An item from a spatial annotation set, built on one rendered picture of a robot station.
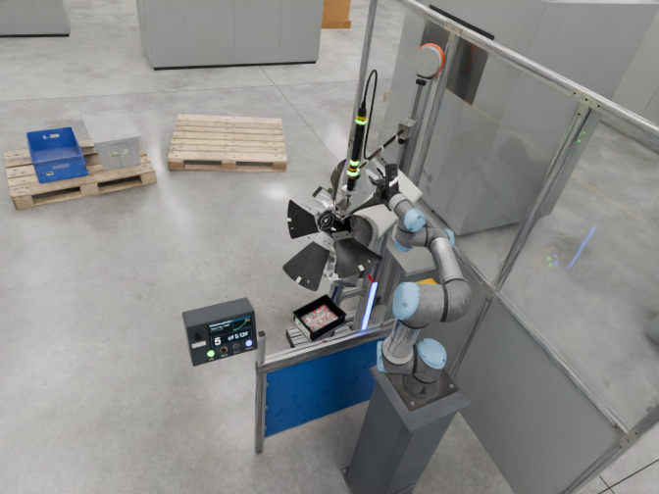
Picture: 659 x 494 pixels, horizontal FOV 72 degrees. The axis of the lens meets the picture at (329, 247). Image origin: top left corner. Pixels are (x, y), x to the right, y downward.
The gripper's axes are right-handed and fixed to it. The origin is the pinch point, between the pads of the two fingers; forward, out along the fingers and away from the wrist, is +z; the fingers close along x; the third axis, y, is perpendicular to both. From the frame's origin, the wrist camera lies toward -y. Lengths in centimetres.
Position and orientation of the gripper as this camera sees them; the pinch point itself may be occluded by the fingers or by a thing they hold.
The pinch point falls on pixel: (373, 169)
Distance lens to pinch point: 190.6
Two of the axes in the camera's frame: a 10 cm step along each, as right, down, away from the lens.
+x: 9.1, -1.9, 3.7
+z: -4.0, -6.3, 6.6
